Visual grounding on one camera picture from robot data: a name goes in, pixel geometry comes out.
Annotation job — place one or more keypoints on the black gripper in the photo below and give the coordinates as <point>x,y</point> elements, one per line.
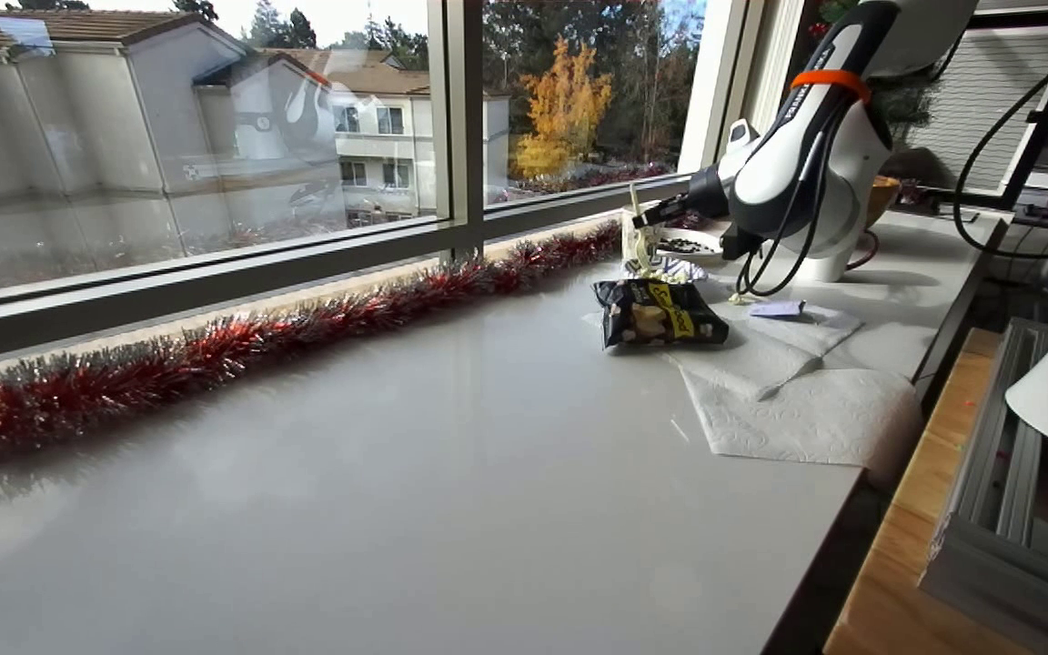
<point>702,197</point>

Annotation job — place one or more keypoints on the red silver tinsel garland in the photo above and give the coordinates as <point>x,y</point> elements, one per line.
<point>61,399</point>

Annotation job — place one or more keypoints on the wooden board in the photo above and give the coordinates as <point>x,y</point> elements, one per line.
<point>885,608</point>

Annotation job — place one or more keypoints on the red white mug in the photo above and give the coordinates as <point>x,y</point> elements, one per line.
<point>864,251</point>

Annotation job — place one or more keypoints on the white paper cup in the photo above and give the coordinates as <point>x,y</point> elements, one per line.
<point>633,247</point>

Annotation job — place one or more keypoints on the cream plastic fork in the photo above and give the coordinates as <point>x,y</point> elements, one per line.
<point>633,208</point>

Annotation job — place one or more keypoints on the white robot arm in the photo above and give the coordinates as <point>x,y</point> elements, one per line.
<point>805,180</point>

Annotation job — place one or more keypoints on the grey aluminium rail frame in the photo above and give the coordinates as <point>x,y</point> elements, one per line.
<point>991,544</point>

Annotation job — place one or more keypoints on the white paper towel lower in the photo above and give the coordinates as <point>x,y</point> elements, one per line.
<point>829,418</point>

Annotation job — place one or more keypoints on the white paper towel upper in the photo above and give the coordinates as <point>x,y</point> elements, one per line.
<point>764,354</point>

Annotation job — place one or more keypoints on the white paper towel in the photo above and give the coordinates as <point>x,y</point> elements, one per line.
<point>829,418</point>
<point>764,354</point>

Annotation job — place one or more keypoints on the black popcorn snack bag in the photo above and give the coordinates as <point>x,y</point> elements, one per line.
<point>655,316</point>

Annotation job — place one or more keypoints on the large wooden bowl near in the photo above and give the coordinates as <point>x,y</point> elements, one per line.
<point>883,197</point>

